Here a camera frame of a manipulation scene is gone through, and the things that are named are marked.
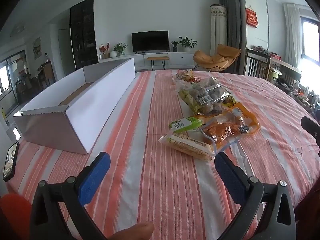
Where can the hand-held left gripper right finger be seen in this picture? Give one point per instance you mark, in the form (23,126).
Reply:
(230,180)

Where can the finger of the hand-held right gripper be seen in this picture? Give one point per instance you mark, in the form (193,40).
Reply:
(311,127)

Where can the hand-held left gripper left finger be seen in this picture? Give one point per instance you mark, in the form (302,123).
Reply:
(95,177)

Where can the orange clear snack packet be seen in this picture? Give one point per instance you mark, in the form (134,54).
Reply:
(225,130)

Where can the corn snack packet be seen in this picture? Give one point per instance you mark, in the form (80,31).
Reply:
(190,146)

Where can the green silver snack packet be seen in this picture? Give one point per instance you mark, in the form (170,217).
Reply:
(183,125)

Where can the white cardboard box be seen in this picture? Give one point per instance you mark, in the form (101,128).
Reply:
(100,100)

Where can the green yellow snack packet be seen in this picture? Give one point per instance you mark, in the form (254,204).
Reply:
(188,102)

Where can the brown walnut snack bag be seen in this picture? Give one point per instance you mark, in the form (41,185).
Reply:
(207,92)

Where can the yellow red-label snack packet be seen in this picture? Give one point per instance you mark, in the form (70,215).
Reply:
(193,79)

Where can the yellow clear snack packet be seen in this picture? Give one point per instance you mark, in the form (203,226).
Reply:
(183,75)

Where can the person's left hand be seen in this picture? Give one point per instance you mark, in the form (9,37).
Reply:
(136,231)

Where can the light green basket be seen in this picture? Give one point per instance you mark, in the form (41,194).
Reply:
(276,74)

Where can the orange striped tablecloth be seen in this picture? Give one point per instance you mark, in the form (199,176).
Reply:
(162,192)

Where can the dark wooden chair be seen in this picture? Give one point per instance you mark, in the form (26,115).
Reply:
(257,66)

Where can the black smartphone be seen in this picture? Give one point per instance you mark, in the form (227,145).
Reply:
(10,162)

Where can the orange clothing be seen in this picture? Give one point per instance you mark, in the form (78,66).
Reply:
(12,210)

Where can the white curtain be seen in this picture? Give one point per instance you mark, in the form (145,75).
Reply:
(293,30)

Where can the orange lounge chair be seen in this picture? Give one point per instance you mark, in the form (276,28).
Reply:
(215,58)

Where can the white round vase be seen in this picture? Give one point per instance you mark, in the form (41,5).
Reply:
(113,54)

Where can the red flowers in vase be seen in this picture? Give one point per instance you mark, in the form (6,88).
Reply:
(104,48)

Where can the balcony window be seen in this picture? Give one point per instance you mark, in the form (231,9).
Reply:
(7,80)

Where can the white television cabinet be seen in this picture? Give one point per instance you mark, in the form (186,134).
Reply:
(180,58)

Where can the white door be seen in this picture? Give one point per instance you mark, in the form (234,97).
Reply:
(63,50)

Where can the leafy green potted plant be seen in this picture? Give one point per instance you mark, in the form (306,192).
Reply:
(120,48)

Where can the grey curtain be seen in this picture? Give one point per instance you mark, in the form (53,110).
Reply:
(233,17)

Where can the covered standing air conditioner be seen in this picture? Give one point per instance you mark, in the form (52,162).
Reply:
(218,30)

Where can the wooden stool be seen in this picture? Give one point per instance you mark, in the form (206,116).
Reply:
(158,58)

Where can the black glass cabinet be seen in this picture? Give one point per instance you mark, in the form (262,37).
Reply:
(83,35)

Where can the large plant in white pot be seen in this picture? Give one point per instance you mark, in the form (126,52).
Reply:
(186,43)

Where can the small plant in dark pot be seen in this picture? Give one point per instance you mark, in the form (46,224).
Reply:
(174,46)

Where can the black television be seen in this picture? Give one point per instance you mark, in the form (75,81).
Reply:
(150,41)

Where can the red wall hanging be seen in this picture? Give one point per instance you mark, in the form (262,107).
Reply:
(251,17)

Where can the framed wall picture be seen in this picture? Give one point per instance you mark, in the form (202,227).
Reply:
(36,48)

